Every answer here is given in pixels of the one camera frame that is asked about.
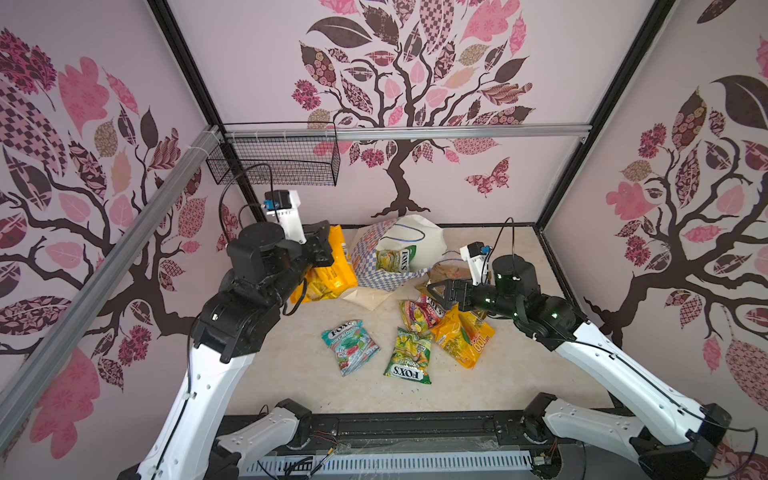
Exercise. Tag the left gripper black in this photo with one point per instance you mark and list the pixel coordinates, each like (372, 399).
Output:
(317, 233)

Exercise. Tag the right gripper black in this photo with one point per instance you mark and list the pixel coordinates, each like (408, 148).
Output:
(465, 289)

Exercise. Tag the gold snack bag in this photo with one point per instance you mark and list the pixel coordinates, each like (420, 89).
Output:
(450, 269)

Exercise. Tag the yellow candy bag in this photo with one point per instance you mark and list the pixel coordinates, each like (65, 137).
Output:
(326, 283)

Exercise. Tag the orange pink Fox's fruits bag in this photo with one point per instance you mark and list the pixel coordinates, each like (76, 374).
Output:
(422, 315)

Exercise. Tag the yellow orange snack bag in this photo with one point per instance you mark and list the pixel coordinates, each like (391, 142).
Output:
(463, 336)

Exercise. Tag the green snack packet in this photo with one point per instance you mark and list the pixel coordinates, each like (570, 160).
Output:
(396, 260)

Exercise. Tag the green Fox's candy bag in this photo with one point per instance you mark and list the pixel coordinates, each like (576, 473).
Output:
(410, 358)

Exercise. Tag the blue checkered paper bag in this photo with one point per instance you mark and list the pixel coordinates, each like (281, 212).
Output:
(374, 286)

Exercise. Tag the teal red candy bag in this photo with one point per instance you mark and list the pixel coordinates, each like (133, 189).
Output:
(351, 344)

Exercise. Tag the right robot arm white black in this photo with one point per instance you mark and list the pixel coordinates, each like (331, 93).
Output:
(667, 434)

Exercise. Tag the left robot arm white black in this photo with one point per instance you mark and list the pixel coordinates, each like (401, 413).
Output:
(268, 265)

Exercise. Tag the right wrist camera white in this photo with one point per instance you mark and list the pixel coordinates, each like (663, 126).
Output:
(477, 257)

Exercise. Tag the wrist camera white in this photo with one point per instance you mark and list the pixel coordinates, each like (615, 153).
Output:
(477, 257)
(284, 206)

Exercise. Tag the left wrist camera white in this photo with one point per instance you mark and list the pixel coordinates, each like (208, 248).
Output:
(284, 206)

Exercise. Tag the black wire basket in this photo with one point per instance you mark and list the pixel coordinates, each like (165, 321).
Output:
(291, 153)

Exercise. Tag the back aluminium rail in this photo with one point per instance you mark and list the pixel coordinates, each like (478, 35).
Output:
(414, 133)

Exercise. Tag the aluminium rail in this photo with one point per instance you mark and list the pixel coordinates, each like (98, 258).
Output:
(414, 133)
(19, 399)

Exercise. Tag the white slotted cable duct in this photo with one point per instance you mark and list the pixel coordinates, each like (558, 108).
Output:
(357, 466)

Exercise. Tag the left aluminium rail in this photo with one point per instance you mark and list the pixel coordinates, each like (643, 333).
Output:
(19, 399)

